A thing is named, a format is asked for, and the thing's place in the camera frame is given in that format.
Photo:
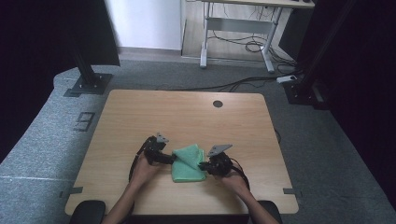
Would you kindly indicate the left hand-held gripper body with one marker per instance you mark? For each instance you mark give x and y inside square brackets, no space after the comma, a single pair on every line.
[151,149]

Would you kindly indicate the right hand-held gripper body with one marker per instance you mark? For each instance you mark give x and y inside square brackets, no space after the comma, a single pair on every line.
[219,163]

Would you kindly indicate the green microfibre cloth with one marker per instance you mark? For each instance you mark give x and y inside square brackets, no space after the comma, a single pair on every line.
[186,171]

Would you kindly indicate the person's right hand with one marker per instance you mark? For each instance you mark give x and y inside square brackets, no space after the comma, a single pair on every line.
[235,182]

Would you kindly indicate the person's left hand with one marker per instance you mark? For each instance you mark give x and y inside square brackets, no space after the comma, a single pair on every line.
[141,172]

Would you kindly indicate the black round table grommet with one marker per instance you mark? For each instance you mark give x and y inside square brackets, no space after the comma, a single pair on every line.
[217,104]

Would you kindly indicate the black chair armrest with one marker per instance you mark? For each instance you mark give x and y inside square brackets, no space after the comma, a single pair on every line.
[274,207]
[87,213]

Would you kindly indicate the grey tape strip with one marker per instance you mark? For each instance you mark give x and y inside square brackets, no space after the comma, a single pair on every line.
[292,191]
[74,190]

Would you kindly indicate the black metal stand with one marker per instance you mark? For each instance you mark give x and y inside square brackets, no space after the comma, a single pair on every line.
[299,93]
[90,82]

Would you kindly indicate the wooden table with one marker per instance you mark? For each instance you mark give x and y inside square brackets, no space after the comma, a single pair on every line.
[311,155]

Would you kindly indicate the white power strip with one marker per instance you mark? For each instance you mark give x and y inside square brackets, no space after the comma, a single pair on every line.
[287,79]

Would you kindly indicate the black computer tower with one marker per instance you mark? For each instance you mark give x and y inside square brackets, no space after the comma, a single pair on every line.
[292,34]

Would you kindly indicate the dark curtain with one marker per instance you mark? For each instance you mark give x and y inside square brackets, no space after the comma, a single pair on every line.
[37,46]
[367,93]

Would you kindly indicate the white desk frame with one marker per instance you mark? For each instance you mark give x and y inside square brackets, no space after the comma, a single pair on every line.
[236,26]

